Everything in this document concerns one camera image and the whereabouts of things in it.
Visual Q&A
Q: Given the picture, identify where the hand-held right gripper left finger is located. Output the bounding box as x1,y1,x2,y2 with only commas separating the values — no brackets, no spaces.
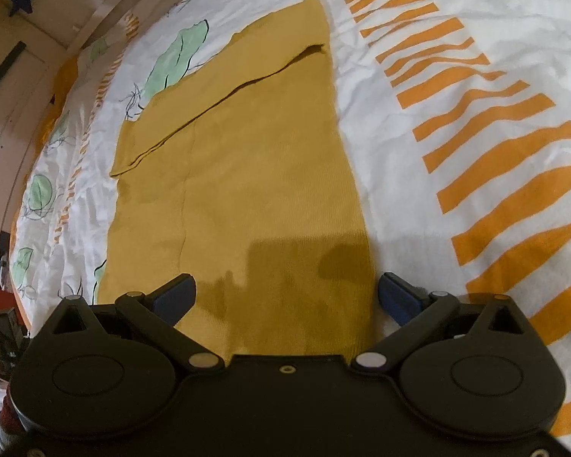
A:
51,273,225,373

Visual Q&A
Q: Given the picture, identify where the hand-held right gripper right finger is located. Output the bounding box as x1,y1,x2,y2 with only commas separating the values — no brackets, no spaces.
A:
351,272,525,373

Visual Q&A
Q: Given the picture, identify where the mustard yellow sweater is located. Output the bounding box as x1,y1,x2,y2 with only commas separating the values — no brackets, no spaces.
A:
93,0,378,363

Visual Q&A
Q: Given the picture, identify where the dark floor clutter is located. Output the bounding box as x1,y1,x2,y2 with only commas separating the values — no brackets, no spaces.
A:
0,228,34,457

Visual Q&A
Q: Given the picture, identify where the yellow bed sheet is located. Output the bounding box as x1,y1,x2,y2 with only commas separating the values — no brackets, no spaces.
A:
35,54,84,146

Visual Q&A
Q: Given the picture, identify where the white leaf printed duvet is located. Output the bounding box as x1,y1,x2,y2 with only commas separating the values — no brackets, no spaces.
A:
10,0,571,439

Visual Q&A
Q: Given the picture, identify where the white door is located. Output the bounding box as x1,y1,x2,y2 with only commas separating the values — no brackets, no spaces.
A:
0,21,72,229

